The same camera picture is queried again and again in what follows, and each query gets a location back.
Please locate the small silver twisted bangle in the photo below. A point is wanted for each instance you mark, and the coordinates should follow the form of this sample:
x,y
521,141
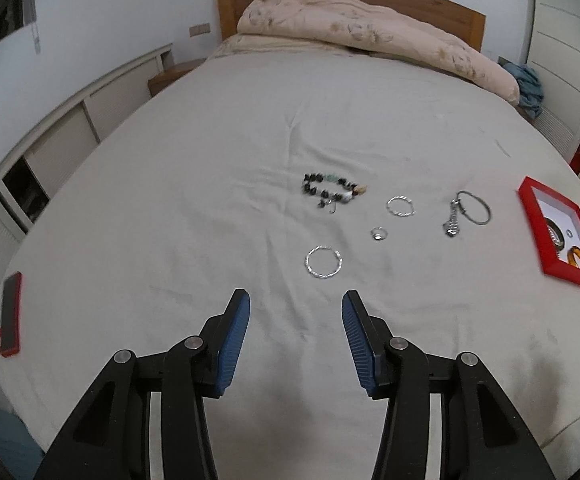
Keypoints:
x,y
400,206

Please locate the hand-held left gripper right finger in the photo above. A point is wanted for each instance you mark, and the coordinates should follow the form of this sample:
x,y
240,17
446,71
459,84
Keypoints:
x,y
359,341

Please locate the white bed sheet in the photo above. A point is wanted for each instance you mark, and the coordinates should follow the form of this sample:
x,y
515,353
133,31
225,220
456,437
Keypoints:
x,y
290,240

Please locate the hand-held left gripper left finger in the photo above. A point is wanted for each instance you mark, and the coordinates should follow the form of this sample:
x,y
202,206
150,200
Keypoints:
x,y
231,336

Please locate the large silver twisted bangle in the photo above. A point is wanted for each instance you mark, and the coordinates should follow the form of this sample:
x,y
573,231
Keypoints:
x,y
324,262

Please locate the beige floral duvet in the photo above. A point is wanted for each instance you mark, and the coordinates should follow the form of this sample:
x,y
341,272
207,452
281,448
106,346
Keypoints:
x,y
370,30

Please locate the red smartphone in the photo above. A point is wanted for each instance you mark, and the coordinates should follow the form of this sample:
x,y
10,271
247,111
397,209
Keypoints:
x,y
10,313

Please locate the white wardrobe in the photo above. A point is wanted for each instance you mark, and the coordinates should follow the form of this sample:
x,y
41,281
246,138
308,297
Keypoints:
x,y
565,60

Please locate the amber bangle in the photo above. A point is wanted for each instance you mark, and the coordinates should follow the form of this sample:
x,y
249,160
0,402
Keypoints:
x,y
578,257

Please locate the wooden nightstand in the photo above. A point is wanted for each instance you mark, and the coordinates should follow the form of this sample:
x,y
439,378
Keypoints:
x,y
172,76

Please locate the wall switch plate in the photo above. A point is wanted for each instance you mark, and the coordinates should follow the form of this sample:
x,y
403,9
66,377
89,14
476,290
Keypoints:
x,y
199,29

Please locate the dark patterned bangle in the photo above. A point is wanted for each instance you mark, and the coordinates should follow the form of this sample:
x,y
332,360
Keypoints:
x,y
553,233

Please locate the blue clothes pile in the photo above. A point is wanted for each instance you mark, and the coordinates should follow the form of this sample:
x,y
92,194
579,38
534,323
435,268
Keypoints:
x,y
526,87

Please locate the white low cabinet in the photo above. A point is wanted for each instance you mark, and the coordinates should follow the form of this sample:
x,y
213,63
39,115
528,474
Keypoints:
x,y
55,140

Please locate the red jewelry box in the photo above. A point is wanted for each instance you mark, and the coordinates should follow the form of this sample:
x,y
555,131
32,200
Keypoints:
x,y
545,247

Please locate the wooden headboard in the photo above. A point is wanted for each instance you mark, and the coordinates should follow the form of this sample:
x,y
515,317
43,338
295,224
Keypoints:
x,y
470,22

